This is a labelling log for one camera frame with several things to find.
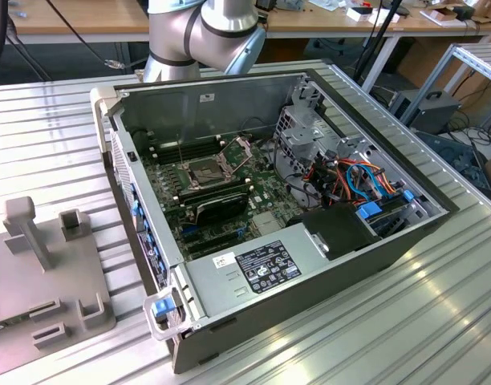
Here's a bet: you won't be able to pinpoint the aluminium profile frame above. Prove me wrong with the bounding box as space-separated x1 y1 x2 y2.
400 42 491 126

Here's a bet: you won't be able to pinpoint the green motherboard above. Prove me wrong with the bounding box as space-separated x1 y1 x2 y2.
140 134 294 261

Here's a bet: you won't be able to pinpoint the silver power supply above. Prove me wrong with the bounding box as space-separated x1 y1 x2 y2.
183 222 331 320

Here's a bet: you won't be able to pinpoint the black cable with inline plug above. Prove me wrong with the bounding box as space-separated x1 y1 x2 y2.
0 0 14 72

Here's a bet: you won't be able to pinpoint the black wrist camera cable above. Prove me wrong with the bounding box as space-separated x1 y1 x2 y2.
47 0 124 71

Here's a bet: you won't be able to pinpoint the black tripod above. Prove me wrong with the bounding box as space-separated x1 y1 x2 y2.
351 0 405 81

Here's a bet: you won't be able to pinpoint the dark grey box with handle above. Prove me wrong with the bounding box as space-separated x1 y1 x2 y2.
388 88 463 136

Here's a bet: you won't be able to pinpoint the CPU socket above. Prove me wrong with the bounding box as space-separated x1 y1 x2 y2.
181 156 235 192

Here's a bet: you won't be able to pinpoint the black expansion slot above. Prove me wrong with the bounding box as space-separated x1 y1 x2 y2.
188 240 235 258
185 230 239 246

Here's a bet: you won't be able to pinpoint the grey PC case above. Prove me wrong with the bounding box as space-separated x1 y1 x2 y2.
88 67 461 376

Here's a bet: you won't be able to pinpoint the blue case latch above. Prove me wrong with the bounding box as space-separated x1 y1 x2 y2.
154 298 179 322

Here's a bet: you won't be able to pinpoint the blue flat data wire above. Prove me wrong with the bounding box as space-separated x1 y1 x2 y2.
345 162 382 201

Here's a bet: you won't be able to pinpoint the black office chair base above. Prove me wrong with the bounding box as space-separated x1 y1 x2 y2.
303 38 351 61

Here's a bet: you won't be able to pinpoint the orange data wire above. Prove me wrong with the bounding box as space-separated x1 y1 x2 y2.
334 158 396 193

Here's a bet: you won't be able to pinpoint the loose white papers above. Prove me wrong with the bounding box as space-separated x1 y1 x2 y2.
307 0 347 12

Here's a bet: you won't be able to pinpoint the silver disk bay cage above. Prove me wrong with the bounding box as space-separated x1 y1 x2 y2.
274 78 377 189

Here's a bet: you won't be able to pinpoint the silver chipset heatsink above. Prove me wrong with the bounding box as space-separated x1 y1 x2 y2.
251 212 282 237

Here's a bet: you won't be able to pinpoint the coloured power wire bundle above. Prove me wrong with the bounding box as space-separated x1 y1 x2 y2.
304 158 351 208

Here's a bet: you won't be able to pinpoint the blue disk carrier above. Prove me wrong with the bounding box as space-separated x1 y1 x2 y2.
355 190 416 238

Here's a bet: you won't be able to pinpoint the black looped cable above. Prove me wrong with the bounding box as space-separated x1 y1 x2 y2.
129 127 155 145

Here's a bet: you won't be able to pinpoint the brown cardboard box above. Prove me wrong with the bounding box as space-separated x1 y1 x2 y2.
396 38 491 107

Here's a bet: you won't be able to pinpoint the black plastic air shroud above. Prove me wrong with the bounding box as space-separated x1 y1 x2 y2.
287 202 383 262

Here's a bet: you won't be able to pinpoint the green RAM stick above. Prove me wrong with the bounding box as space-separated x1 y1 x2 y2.
0 314 34 334

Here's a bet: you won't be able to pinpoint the pale open cardboard box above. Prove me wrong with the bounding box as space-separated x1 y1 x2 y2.
420 4 458 27

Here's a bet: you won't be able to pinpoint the grey parts rack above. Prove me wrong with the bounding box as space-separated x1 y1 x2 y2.
0 195 119 380

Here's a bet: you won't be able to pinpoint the dark teal plastic bin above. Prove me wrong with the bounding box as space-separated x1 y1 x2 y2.
412 128 491 198

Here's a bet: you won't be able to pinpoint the long wooden desk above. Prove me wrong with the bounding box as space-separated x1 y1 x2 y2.
0 0 491 46

